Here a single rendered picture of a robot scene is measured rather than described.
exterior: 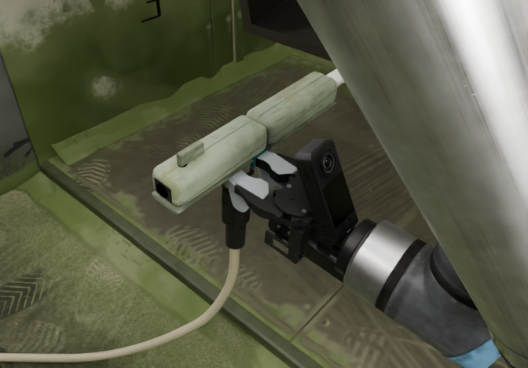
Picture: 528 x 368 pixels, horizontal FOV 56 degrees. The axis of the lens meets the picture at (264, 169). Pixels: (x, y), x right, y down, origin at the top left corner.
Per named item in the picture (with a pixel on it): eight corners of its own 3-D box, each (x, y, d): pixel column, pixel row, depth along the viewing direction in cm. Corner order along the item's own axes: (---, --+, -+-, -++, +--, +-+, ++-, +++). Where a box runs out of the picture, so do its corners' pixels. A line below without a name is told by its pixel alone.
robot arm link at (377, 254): (386, 276, 49) (428, 221, 55) (345, 249, 51) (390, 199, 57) (367, 321, 56) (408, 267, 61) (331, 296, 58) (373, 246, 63)
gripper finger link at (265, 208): (227, 200, 60) (290, 233, 57) (227, 192, 59) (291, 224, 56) (248, 178, 63) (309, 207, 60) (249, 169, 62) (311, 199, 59)
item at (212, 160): (185, 303, 66) (174, 177, 51) (162, 281, 68) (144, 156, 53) (375, 141, 95) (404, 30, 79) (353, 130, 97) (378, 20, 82)
